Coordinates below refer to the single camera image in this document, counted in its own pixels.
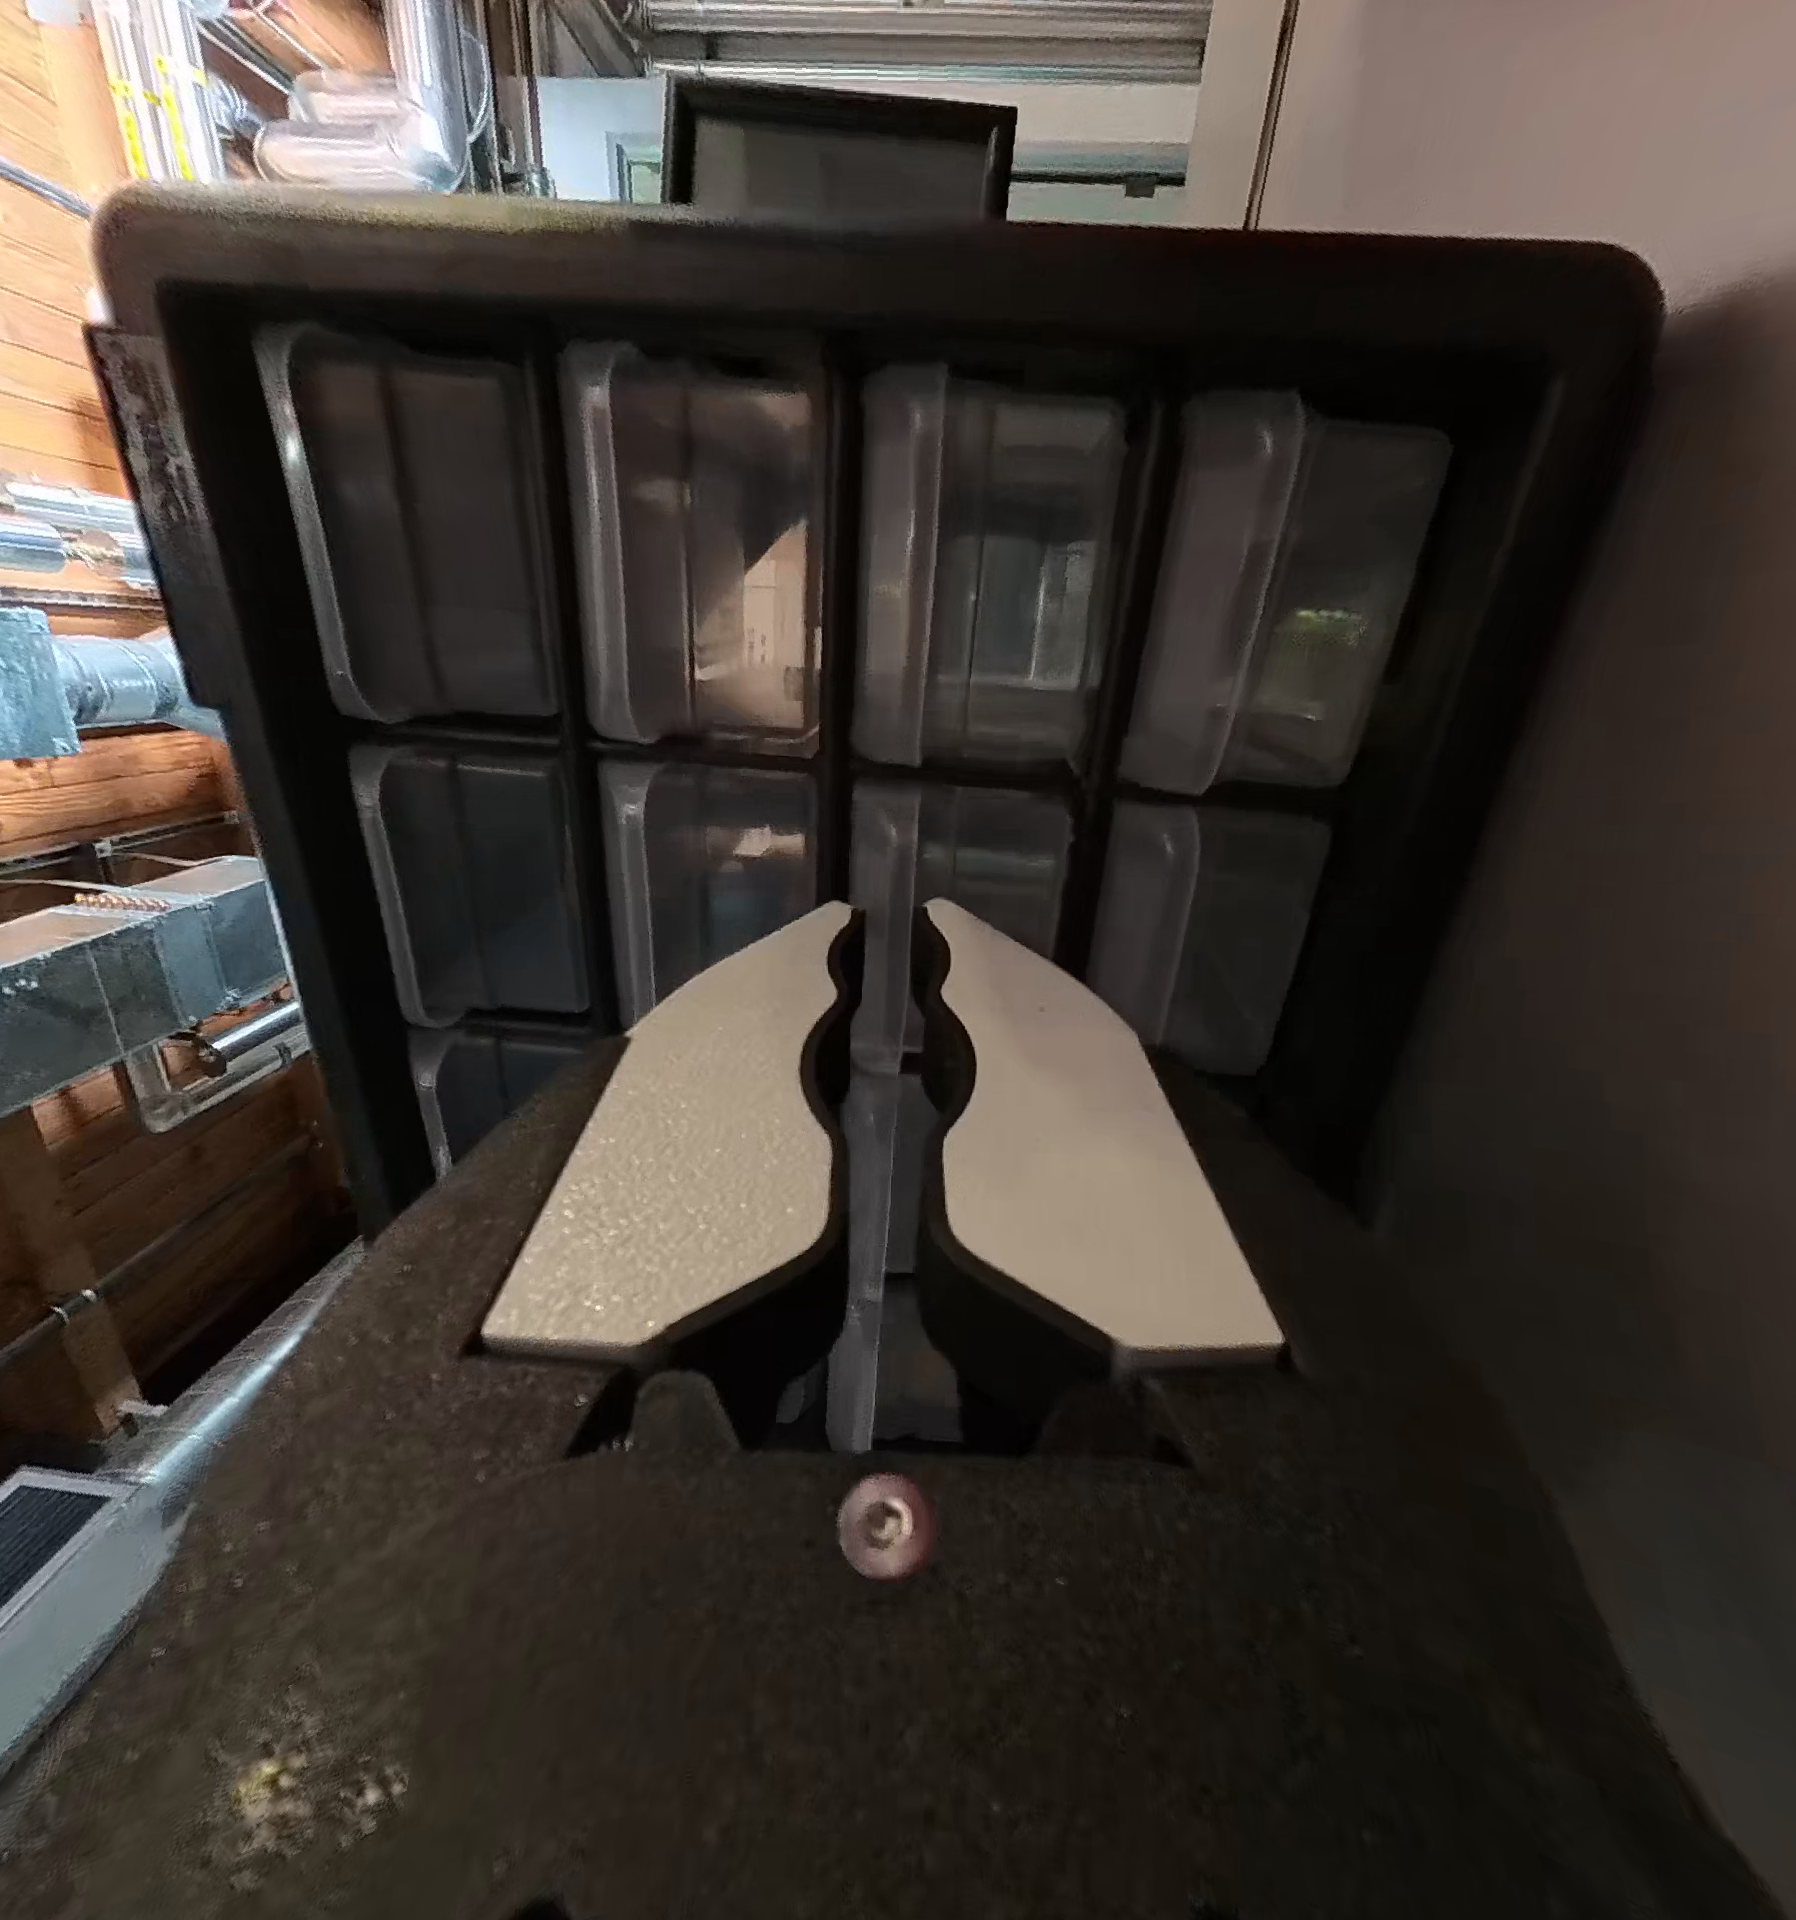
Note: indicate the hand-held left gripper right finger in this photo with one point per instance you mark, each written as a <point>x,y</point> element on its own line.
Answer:
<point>1111,1203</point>

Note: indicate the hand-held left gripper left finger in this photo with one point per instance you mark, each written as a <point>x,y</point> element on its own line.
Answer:
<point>673,1203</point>

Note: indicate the black drawer cabinet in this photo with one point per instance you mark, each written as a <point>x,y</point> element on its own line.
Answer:
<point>1573,601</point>

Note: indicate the white vent unit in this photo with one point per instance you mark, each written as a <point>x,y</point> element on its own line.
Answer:
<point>43,1591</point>

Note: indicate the dark panel on stand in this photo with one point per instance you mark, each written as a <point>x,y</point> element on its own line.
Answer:
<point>838,152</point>

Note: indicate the silver pipe bundle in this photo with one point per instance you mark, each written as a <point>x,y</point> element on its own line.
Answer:
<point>326,109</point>

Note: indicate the metal air duct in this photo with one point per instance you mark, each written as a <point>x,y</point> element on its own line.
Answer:
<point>27,677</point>
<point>89,991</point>

